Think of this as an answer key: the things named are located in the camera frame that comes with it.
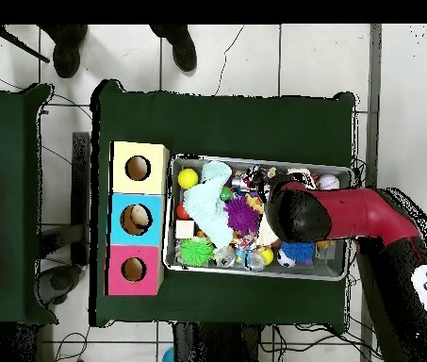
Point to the shallow silver mesh bin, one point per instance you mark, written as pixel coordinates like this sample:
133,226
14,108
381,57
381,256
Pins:
235,272

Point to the black tripod leg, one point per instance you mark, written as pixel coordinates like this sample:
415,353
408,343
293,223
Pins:
24,46

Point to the cream knitted cloth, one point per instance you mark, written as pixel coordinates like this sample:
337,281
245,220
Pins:
267,235

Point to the yellow plastic ball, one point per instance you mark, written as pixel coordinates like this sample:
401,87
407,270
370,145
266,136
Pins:
187,178

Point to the wooden box with three holes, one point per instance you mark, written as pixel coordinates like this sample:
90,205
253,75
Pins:
156,151

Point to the orange-red ball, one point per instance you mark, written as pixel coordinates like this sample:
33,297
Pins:
182,212

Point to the mint green knitted cloth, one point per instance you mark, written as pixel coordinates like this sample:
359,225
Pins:
207,211

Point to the dark green side table cloth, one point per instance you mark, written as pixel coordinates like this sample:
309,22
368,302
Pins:
5,151

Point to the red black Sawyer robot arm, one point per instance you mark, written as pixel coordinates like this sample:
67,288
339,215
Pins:
348,215

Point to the purple spiky rubber ball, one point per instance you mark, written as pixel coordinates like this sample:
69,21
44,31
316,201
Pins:
241,215

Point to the blue spiky rubber ball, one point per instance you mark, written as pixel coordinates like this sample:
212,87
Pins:
298,252

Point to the small wooden cube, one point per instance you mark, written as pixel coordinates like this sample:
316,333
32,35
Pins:
185,229

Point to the black metal stand bar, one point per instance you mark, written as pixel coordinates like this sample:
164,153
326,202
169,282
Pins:
81,188

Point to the person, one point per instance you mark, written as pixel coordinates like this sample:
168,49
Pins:
183,52

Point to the green spiky ball with eyes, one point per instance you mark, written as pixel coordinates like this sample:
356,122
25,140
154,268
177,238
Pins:
196,250

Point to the small soccer ball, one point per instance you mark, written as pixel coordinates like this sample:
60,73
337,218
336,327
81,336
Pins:
285,258

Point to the white baseball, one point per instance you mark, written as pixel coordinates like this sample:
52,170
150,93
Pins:
328,182

